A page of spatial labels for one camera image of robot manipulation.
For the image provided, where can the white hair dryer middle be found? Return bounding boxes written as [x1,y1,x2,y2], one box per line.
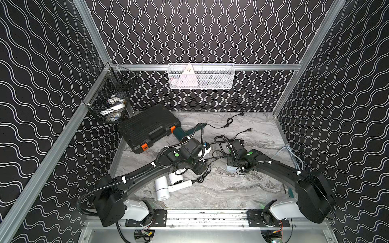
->
[168,173,184,185]

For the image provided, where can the clear wall basket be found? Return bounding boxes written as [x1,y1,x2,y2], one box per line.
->
[167,63,236,90]

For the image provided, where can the green dryer black cable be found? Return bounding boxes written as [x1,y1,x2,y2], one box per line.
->
[206,112,245,130]

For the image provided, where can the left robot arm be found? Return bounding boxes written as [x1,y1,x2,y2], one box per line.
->
[76,138,211,227]

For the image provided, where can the black plastic tool case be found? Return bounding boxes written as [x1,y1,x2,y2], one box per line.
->
[119,104,181,155]

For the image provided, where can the white hair dryer lower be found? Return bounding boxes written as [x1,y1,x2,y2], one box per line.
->
[155,176,192,201]

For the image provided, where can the green hair dryer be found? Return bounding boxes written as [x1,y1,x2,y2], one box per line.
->
[171,123,206,146]

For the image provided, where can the white hair dryer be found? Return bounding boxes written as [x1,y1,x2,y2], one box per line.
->
[168,173,184,185]
[155,176,192,201]

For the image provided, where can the light blue power strip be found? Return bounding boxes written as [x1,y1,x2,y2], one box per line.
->
[226,165,239,174]

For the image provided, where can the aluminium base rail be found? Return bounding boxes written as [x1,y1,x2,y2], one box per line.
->
[86,209,330,229]

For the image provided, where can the white items in basket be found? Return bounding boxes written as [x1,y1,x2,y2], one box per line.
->
[100,94,127,122]

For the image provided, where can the black wire basket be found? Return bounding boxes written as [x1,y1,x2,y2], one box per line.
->
[86,67,139,125]

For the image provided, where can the pink triangular card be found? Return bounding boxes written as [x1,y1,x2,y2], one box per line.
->
[177,64,199,88]

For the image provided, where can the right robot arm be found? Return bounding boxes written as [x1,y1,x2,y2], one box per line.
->
[226,139,335,225]

